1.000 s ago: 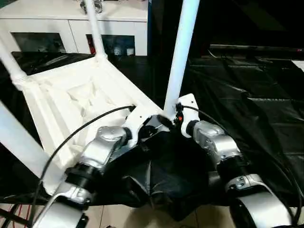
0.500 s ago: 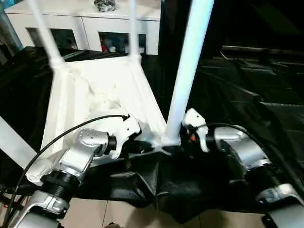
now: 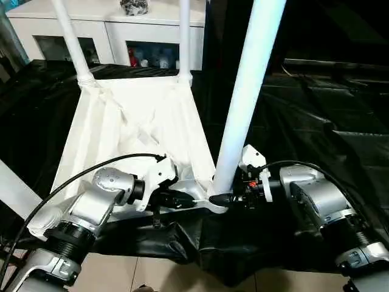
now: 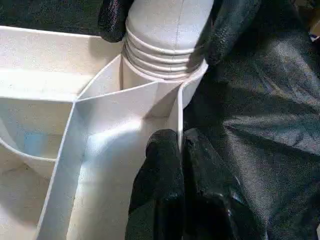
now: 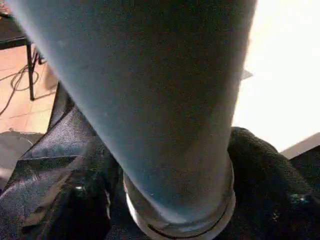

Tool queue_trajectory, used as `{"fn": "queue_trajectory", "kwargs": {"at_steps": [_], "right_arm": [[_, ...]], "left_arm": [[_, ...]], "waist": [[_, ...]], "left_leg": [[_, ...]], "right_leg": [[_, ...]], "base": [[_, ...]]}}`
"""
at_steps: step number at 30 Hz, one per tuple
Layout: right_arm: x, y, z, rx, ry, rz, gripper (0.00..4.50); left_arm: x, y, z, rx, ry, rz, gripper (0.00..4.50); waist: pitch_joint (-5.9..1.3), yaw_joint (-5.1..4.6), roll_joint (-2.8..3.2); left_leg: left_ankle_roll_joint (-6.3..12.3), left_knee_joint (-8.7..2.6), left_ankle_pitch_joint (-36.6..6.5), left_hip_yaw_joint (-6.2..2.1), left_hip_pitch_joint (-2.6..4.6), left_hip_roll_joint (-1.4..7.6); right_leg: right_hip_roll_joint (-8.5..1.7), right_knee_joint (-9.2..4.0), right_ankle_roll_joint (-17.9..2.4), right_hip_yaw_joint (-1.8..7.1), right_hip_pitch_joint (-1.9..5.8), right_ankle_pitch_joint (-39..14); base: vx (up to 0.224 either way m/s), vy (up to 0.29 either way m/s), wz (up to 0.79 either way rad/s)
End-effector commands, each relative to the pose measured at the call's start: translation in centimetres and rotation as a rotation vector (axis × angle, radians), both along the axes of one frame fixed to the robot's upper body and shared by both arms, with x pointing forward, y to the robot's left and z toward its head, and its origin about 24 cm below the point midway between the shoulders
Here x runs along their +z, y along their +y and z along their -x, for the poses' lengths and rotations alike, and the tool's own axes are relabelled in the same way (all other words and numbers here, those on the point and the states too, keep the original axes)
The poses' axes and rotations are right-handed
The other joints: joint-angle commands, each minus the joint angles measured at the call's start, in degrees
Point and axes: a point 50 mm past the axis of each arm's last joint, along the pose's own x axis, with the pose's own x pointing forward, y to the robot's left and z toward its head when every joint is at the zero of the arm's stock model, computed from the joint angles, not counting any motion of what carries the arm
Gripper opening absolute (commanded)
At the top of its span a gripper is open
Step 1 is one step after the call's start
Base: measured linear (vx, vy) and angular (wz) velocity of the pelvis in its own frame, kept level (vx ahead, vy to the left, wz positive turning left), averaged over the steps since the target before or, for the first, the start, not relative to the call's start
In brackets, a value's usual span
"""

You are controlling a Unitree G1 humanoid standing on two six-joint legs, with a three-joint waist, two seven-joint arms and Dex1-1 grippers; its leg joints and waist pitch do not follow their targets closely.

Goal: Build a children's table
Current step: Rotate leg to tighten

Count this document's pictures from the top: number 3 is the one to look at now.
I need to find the white plastic table top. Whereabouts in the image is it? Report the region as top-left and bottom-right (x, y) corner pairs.
(27, 75), (229, 241)

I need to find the black work mat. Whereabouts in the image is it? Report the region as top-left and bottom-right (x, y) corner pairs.
(0, 57), (389, 287)

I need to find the black cabinet with yellow label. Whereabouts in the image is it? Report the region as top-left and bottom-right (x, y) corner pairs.
(203, 0), (286, 74)

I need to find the white cabinet with glass doors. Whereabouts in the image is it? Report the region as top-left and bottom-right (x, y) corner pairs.
(5, 0), (206, 71)

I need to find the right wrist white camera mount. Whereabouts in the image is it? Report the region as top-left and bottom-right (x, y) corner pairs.
(238, 144), (274, 203)

